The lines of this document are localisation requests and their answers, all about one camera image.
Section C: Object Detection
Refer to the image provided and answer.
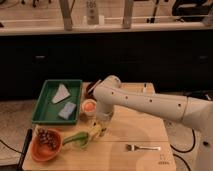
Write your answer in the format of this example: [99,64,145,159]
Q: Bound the green plastic tray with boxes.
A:
[32,79,82,125]

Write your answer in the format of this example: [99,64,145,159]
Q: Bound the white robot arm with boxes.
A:
[93,75,213,171]

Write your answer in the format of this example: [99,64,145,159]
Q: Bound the yellow banana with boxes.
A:
[89,124,106,139]

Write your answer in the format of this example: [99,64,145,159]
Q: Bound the green pepper toy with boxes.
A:
[62,131,89,148]

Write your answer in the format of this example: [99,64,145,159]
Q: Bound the silver fork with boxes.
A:
[125,144,161,151]

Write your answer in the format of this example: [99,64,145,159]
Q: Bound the white cup with orange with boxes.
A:
[81,99,96,116]

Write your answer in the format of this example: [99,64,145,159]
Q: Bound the white wedge sponge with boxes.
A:
[52,84,70,104]

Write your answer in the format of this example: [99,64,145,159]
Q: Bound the black cable on floor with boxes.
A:
[169,126,197,171]

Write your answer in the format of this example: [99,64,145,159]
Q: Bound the black bar left of board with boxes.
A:
[17,129,32,171]

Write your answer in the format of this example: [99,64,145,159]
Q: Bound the dark grapes bunch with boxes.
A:
[37,128,56,150]

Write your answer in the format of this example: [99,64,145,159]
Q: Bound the orange bowl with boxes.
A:
[30,129,62,162]

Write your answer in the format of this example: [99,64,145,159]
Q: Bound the blue sponge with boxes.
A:
[58,102,76,120]

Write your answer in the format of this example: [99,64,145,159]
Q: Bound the dark chocolate cake toy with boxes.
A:
[84,80,100,99]

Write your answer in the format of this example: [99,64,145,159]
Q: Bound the wooden board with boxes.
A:
[22,82,177,171]

